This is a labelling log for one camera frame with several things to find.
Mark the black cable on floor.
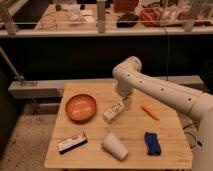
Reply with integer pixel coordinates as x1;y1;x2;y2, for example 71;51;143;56
182;121;203;149

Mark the orange carrot toy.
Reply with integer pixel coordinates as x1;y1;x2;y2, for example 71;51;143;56
141;104;160;121

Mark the metal tripod leg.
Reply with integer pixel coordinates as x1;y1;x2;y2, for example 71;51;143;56
0;46;26;86

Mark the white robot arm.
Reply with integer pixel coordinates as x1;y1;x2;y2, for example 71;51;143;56
112;56;213;171

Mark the orange basket on shelf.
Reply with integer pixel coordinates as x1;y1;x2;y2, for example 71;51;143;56
140;8;161;27

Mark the white paper cup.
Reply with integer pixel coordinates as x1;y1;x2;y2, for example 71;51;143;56
102;133;128;161

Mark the black pouch on shelf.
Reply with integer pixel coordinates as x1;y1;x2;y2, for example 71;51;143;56
116;13;139;28

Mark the white lotion bottle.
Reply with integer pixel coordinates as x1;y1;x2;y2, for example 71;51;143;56
103;101;125;123

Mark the black white eraser box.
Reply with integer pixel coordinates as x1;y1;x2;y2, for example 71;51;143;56
57;132;88;154

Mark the blue cloth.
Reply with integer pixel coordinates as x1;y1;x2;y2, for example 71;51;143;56
144;132;161;156

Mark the orange ceramic bowl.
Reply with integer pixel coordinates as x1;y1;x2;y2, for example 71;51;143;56
65;94;97;122

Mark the wooden table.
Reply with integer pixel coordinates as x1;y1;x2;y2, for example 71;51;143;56
45;82;192;169

